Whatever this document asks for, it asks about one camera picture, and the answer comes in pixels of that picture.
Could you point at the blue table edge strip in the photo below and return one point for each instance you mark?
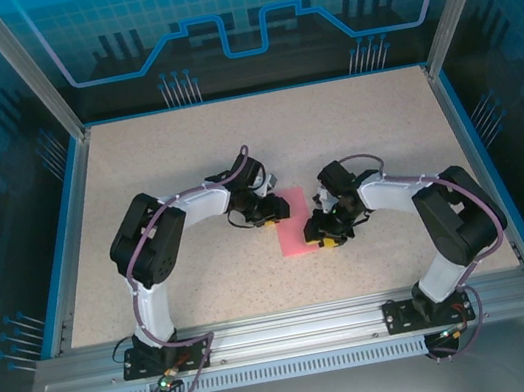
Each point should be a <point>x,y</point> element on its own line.
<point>254,94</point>
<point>59,242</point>
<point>490,166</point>

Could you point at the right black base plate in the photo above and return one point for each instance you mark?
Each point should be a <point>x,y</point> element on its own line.
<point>397,316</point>

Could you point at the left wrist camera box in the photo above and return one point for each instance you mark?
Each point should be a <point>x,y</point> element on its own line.
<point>270,181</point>

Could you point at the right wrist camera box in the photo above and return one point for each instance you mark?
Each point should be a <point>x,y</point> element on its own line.
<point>324,197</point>

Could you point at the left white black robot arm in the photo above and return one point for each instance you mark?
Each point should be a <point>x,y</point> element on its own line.
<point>149,246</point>

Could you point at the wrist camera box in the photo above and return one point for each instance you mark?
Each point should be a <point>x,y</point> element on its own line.
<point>270,181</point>
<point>324,197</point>

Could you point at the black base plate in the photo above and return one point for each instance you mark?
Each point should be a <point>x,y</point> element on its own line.
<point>132,368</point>
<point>397,316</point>

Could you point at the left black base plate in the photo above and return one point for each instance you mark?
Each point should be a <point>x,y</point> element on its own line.
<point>132,368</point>

